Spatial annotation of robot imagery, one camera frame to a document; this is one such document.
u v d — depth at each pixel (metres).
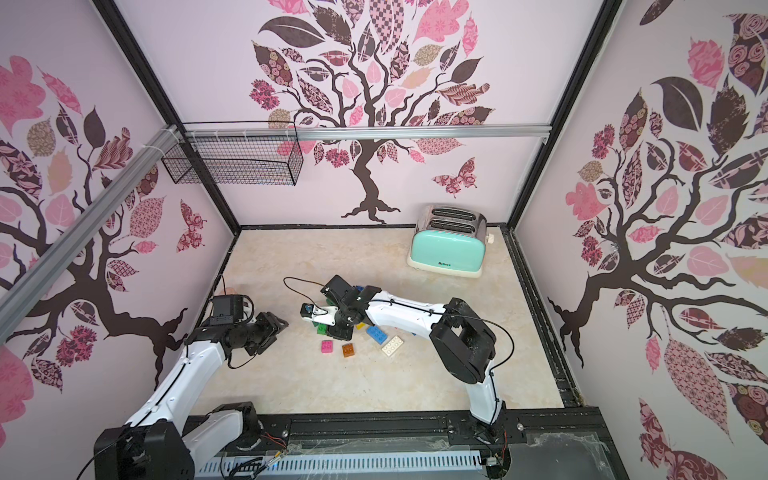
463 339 0.50
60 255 0.56
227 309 0.65
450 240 0.94
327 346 0.87
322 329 0.76
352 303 0.65
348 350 0.87
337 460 0.71
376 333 0.90
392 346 0.87
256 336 0.71
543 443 0.73
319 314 0.74
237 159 0.95
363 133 0.94
